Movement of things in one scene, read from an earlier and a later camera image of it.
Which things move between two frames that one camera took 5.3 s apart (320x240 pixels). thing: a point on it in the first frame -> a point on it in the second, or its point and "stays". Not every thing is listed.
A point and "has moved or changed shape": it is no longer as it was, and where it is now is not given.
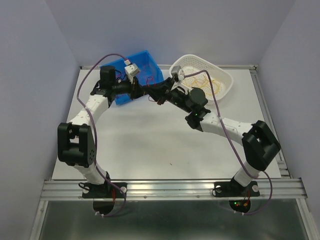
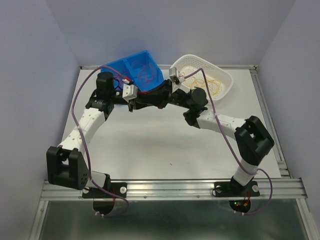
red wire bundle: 149,82 has moved or changed shape
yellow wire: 204,83 stays
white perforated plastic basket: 222,79 stays
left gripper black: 135,90 -> 133,104
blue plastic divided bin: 150,73 stays
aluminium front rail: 292,187 stays
